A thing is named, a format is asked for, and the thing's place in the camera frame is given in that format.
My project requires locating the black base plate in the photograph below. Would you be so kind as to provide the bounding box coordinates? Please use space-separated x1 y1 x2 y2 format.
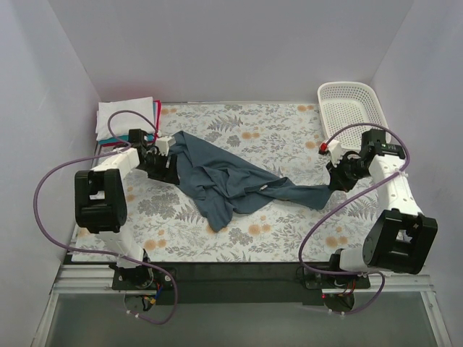
111 262 372 307

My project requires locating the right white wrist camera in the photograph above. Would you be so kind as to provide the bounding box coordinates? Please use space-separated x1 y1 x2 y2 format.
318 140 343 166

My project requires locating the red folded t shirt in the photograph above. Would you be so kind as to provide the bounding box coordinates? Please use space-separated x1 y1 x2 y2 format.
102 100 162 148

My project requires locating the white folded t shirt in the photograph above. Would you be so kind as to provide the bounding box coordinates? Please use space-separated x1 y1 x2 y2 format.
95 96 156 142

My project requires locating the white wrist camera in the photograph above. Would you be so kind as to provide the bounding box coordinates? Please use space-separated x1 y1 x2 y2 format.
155 136 176 156
318 140 343 166

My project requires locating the teal folded t shirt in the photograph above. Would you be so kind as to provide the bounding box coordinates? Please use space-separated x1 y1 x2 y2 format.
99 100 159 145

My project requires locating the floral table mat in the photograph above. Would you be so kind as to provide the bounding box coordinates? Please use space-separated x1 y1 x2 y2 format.
124 103 379 262

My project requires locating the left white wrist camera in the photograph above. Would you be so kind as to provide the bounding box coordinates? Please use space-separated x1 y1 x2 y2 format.
155 136 176 156

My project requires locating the blue grey t shirt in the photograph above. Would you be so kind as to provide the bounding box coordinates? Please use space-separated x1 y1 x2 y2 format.
171 131 332 232

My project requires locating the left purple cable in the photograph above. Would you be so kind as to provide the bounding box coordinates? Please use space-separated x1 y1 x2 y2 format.
33 109 179 325

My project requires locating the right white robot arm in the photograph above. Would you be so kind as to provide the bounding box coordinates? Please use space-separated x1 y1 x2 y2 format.
320 129 438 288

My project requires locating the white plastic basket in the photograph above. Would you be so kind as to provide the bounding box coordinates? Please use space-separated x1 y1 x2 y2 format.
318 82 388 151

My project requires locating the aluminium frame rail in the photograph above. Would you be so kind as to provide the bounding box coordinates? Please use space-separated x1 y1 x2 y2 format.
52 264 435 294

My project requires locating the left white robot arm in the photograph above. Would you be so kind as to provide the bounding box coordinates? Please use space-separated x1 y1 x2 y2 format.
75 129 179 289

